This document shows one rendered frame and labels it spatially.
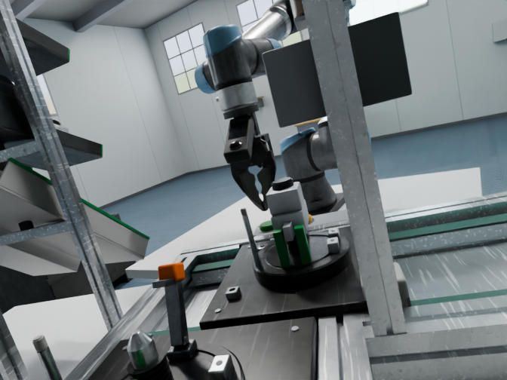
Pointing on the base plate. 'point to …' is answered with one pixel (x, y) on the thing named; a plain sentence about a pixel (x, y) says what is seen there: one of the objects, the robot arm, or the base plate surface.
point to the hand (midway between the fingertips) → (263, 206)
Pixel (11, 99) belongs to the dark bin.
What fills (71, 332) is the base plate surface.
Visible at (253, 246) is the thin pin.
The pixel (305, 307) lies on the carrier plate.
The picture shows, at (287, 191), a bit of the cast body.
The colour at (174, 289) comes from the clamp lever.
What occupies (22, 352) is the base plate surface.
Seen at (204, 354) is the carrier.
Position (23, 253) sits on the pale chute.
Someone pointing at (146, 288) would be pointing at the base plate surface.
